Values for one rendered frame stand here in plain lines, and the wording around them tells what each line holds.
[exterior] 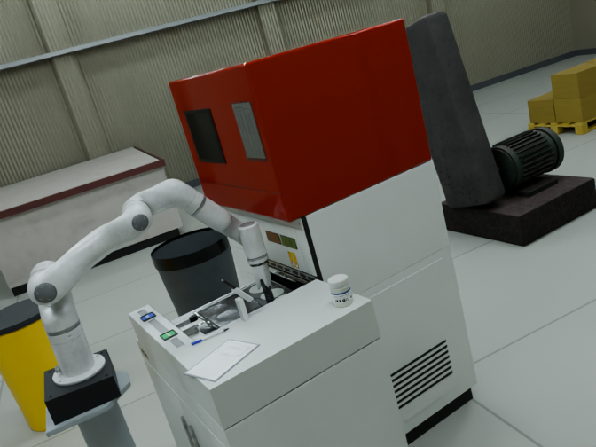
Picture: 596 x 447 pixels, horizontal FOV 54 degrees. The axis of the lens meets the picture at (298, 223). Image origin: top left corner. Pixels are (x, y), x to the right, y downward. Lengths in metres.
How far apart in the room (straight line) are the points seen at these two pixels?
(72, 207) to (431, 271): 5.12
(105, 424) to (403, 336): 1.26
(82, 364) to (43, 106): 7.71
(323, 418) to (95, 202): 5.41
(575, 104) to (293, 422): 6.12
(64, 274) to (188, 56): 8.10
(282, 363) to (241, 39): 8.74
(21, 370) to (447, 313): 2.51
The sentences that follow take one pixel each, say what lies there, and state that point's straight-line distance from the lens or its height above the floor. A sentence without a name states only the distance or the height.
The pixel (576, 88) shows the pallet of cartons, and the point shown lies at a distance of 7.49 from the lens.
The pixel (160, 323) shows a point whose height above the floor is 0.96.
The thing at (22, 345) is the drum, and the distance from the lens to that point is 3.88.
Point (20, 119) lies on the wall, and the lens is 9.79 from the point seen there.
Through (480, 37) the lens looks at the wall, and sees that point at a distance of 12.68.
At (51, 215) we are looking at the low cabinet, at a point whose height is 0.74.
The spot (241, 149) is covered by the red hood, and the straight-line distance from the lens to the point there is 2.33.
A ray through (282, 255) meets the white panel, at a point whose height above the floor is 1.02.
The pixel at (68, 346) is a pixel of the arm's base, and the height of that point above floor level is 1.05.
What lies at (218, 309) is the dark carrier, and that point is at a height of 0.90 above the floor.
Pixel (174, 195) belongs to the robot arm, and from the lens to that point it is 2.15.
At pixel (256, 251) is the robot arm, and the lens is 2.28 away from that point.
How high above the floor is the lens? 1.85
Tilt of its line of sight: 17 degrees down
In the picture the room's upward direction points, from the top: 16 degrees counter-clockwise
